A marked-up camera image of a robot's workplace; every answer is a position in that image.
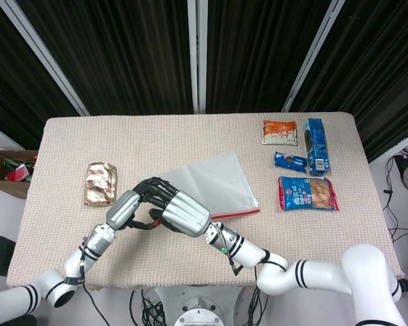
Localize gold foil snack packet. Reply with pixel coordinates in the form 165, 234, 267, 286
83, 162, 119, 206

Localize clear zipper pouch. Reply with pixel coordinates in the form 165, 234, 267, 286
154, 150, 261, 220

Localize brown cardboard box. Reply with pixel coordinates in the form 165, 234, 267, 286
0, 149, 39, 200

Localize beige waffle tablecloth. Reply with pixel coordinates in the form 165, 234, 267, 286
6, 111, 405, 293

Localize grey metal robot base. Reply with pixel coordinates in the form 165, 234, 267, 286
154, 287, 250, 326

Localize blue biscuit packet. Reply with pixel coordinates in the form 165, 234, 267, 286
277, 175, 341, 213

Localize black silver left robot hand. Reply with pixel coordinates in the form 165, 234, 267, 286
105, 177, 165, 232

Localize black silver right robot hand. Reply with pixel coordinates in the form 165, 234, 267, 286
145, 175, 212, 238

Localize white frame post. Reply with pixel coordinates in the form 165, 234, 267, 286
186, 0, 209, 114
281, 0, 346, 113
0, 0, 90, 117

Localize long blue cookie box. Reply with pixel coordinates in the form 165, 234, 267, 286
303, 117, 332, 177

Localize black cable bundle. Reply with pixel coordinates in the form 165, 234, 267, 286
129, 287, 167, 326

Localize orange white snack packet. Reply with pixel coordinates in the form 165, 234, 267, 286
260, 119, 299, 147

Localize black floor cables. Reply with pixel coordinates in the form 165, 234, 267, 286
382, 144, 408, 245

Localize small blue cookie packet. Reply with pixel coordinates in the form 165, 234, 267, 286
273, 151, 309, 173

